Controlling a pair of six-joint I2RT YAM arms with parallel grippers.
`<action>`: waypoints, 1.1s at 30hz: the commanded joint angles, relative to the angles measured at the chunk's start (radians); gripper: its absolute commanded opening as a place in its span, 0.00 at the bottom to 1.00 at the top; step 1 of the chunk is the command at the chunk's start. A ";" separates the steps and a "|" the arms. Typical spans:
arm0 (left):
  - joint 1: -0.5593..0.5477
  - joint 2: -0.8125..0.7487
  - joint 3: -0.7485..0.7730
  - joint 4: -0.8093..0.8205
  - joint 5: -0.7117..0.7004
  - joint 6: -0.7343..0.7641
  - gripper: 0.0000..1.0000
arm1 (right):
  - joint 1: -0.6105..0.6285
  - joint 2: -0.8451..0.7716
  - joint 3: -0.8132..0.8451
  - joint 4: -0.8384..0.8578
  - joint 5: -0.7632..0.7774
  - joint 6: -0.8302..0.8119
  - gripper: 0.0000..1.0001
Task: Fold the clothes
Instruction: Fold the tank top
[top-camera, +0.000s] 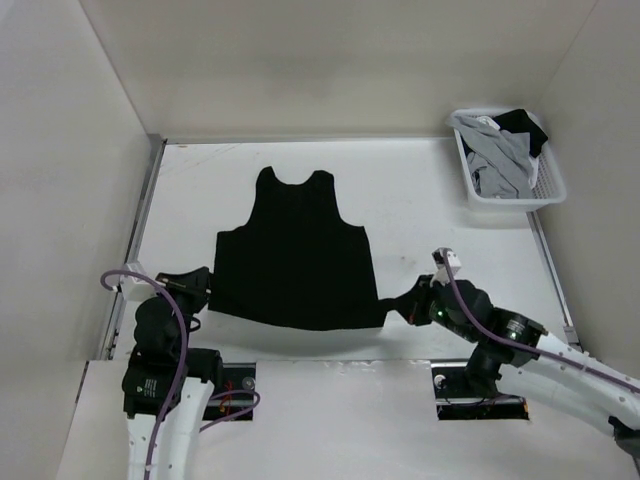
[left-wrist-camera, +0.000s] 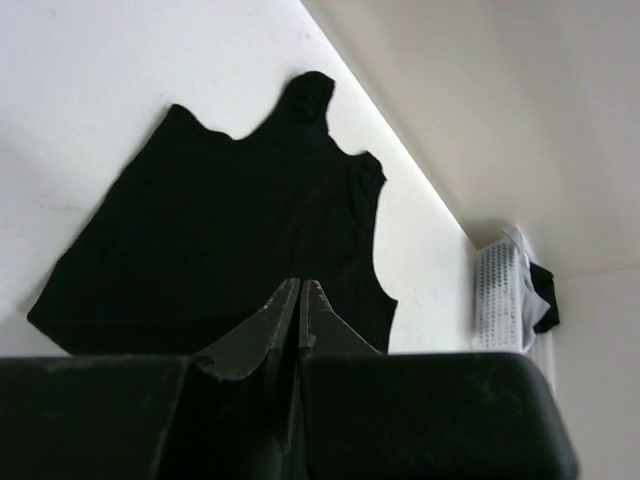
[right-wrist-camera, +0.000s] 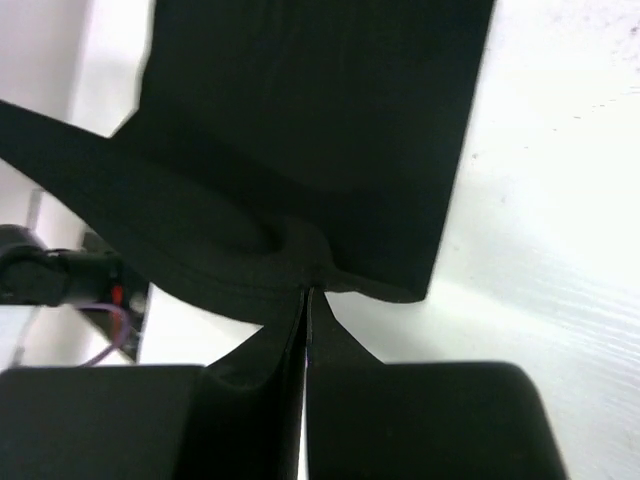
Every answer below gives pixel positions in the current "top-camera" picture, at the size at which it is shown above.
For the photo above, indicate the grey tank top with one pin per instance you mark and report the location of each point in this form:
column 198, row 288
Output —
column 499, row 160

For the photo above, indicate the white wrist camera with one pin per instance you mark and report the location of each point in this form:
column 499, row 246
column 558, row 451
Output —
column 447, row 265
column 132, row 287

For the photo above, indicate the white garment in basket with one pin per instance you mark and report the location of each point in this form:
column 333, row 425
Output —
column 488, row 122

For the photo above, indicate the black garment in basket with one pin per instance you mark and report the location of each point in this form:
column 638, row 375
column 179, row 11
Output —
column 518, row 121

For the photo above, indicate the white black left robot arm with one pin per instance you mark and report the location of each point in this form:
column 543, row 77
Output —
column 167, row 384

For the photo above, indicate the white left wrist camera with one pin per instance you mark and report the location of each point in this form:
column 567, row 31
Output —
column 132, row 287

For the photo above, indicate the black tank top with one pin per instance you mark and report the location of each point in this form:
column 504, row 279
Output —
column 297, row 264

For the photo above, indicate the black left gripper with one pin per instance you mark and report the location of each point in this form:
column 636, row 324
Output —
column 197, row 279

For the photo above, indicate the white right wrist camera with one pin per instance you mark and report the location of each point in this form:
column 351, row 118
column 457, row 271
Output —
column 447, row 265

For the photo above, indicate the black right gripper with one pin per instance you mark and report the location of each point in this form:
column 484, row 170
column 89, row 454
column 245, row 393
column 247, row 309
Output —
column 422, row 291

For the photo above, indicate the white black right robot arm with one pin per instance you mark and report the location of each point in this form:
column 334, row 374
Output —
column 512, row 354

